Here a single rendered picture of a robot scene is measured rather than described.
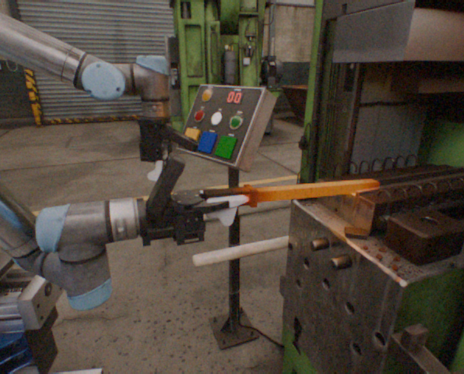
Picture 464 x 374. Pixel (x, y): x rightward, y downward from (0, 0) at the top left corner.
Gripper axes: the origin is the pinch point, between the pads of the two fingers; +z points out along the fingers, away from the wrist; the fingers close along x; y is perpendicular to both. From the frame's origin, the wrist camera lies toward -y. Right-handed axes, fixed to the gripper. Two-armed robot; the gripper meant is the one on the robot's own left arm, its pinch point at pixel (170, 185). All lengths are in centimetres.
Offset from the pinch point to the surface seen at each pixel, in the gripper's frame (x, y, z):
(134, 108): -740, 163, 64
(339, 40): 13, -41, -38
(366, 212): 29, -45, -3
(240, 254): -7.1, -22.5, 31.1
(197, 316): -41, -4, 93
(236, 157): -10.1, -20.9, -5.0
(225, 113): -24.5, -18.6, -17.5
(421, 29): 30, -48, -39
